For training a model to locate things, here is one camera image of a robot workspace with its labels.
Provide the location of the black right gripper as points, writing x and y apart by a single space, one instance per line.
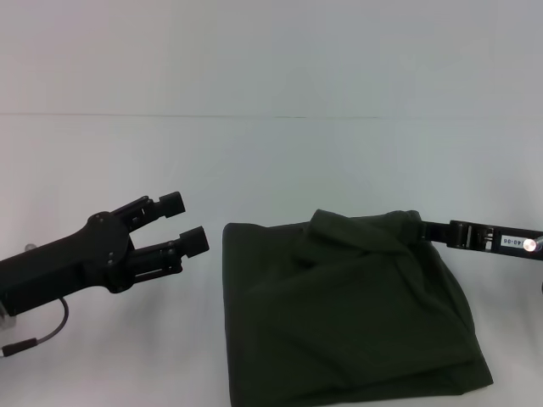
496 239

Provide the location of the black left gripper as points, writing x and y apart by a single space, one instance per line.
63 267

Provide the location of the dark green t-shirt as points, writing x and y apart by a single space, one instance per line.
348 313

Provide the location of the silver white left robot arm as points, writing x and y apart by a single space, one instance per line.
6 316

